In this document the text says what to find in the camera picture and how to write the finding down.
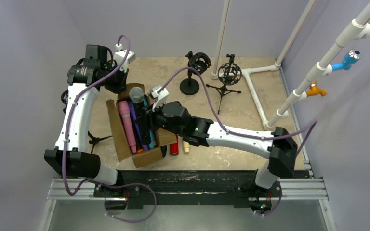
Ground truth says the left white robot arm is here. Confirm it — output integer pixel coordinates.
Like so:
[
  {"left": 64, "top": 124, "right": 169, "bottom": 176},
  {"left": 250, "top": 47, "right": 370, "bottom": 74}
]
[{"left": 44, "top": 45, "right": 135, "bottom": 185}]

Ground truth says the round base microphone stand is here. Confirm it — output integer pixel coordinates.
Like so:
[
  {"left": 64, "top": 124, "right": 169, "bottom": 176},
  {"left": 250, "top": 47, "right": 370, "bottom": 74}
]
[{"left": 180, "top": 51, "right": 211, "bottom": 95}]

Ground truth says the purple cable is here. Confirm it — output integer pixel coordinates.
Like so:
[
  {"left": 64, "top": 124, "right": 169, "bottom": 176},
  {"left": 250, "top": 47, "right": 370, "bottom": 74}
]
[
  {"left": 61, "top": 35, "right": 158, "bottom": 224},
  {"left": 158, "top": 67, "right": 318, "bottom": 217}
]

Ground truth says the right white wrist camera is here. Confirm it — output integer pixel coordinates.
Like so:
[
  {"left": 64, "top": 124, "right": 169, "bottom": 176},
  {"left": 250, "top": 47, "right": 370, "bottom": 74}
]
[{"left": 149, "top": 85, "right": 169, "bottom": 111}]

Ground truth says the brown cardboard box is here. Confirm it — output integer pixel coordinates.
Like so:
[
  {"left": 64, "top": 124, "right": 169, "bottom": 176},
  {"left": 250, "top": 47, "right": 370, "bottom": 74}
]
[{"left": 106, "top": 83, "right": 177, "bottom": 168}]

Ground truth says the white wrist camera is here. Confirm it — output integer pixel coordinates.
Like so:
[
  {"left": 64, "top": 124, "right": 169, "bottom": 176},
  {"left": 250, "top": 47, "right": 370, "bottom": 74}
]
[
  {"left": 113, "top": 44, "right": 136, "bottom": 72},
  {"left": 149, "top": 85, "right": 169, "bottom": 111}
]

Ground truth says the red glitter microphone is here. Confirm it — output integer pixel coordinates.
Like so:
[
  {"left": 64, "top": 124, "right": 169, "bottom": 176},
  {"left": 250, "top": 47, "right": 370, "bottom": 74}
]
[{"left": 170, "top": 135, "right": 179, "bottom": 156}]

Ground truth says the small black microphone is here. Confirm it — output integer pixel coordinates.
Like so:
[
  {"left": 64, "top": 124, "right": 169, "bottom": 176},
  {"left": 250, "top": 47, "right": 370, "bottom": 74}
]
[{"left": 160, "top": 145, "right": 168, "bottom": 158}]

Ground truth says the cream microphone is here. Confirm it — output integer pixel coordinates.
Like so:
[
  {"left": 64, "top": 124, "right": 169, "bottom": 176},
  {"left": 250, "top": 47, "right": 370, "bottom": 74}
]
[{"left": 183, "top": 140, "right": 190, "bottom": 154}]

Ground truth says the orange pipe fitting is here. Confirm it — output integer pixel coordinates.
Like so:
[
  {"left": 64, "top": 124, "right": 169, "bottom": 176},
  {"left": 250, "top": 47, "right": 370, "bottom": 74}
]
[{"left": 306, "top": 81, "right": 327, "bottom": 97}]

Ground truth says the pink microphone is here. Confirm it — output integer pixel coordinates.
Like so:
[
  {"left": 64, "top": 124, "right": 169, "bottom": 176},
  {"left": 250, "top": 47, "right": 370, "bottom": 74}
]
[{"left": 118, "top": 101, "right": 137, "bottom": 153}]

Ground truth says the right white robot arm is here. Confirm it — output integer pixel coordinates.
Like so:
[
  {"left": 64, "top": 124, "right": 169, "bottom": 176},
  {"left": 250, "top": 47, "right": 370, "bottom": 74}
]
[{"left": 136, "top": 101, "right": 298, "bottom": 189}]

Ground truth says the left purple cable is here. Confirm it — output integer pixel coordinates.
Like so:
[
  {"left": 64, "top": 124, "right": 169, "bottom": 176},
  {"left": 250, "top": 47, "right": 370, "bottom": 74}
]
[{"left": 61, "top": 35, "right": 158, "bottom": 224}]

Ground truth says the tripod shock mount stand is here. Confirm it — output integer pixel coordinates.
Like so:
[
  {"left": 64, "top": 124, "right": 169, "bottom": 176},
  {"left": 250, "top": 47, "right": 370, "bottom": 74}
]
[{"left": 205, "top": 54, "right": 243, "bottom": 114}]

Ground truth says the left tripod microphone stand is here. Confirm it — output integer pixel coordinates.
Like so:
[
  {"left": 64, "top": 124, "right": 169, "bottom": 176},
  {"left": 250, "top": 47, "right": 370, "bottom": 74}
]
[{"left": 55, "top": 87, "right": 112, "bottom": 153}]

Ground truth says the purple microphone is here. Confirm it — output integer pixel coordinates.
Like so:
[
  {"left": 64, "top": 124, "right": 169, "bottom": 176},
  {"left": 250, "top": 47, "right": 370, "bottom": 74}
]
[{"left": 128, "top": 101, "right": 149, "bottom": 151}]

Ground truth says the teal microphone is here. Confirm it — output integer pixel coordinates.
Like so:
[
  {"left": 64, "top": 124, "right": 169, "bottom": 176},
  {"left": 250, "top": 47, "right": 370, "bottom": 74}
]
[{"left": 143, "top": 96, "right": 155, "bottom": 149}]

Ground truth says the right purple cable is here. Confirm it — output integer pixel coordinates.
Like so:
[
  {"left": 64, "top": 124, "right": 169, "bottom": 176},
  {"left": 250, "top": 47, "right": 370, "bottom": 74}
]
[{"left": 158, "top": 67, "right": 318, "bottom": 217}]

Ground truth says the black glitter microphone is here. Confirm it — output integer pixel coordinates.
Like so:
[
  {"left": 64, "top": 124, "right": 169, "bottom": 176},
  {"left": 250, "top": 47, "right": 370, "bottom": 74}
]
[{"left": 129, "top": 87, "right": 151, "bottom": 146}]

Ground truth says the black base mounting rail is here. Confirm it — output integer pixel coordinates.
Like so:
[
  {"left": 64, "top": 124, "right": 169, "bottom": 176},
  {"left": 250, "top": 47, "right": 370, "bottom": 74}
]
[{"left": 78, "top": 170, "right": 280, "bottom": 211}]

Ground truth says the white PVC pipe frame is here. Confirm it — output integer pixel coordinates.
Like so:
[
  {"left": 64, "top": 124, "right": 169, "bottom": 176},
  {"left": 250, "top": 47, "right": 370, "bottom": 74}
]
[{"left": 224, "top": 0, "right": 370, "bottom": 131}]

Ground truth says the blue pipe fitting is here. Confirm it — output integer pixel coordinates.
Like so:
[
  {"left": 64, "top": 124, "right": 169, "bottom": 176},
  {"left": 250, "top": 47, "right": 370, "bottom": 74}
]
[{"left": 331, "top": 50, "right": 362, "bottom": 72}]

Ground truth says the aluminium rail frame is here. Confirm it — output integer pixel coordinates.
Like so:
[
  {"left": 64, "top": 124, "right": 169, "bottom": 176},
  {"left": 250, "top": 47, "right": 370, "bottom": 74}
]
[{"left": 39, "top": 178, "right": 337, "bottom": 231}]

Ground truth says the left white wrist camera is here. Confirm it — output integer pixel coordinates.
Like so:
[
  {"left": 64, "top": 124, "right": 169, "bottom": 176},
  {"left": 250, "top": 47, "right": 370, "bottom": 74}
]
[{"left": 113, "top": 44, "right": 136, "bottom": 72}]

